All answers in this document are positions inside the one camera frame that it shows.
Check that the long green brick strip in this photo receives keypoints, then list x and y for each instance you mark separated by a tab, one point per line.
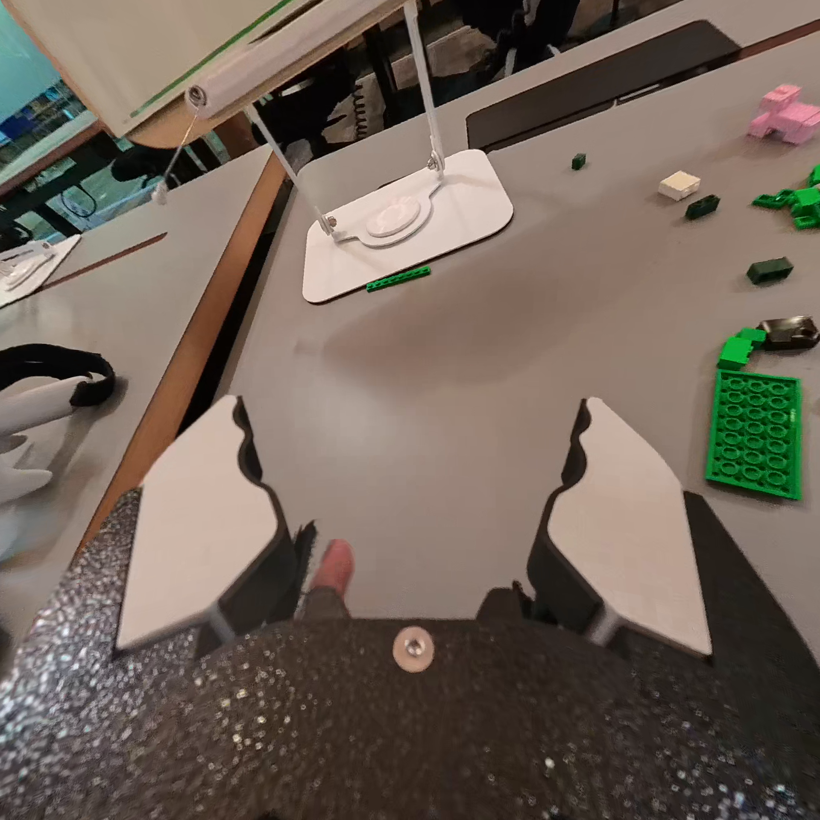
397	279

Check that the dark green toy brick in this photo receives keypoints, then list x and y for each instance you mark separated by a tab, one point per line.
769	270

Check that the grey desk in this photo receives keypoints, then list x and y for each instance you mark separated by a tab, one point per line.
128	288
448	384

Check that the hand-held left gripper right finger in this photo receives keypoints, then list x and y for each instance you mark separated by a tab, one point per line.
628	532

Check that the large green brick plate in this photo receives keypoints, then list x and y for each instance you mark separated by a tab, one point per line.
756	435

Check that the dark green sloped brick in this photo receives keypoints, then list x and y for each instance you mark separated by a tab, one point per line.
702	206

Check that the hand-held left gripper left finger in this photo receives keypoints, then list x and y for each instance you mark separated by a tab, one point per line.
198	525

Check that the black office chair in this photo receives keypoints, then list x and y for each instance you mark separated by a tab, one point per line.
307	109

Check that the spare hand-held gripper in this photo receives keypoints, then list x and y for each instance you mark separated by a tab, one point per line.
38	403

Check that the black toy brick piece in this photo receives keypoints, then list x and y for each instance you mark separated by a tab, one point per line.
788	332

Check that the pink toy brick pig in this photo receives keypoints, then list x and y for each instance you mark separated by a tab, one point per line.
783	115

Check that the white toy brick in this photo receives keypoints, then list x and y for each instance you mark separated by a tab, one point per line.
679	186

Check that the bright green brick assembly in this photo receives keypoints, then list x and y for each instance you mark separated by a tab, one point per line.
797	202

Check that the bright green toy brick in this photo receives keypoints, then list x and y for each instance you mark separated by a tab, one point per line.
740	351

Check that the person's left hand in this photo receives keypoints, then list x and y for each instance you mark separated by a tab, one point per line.
334	564

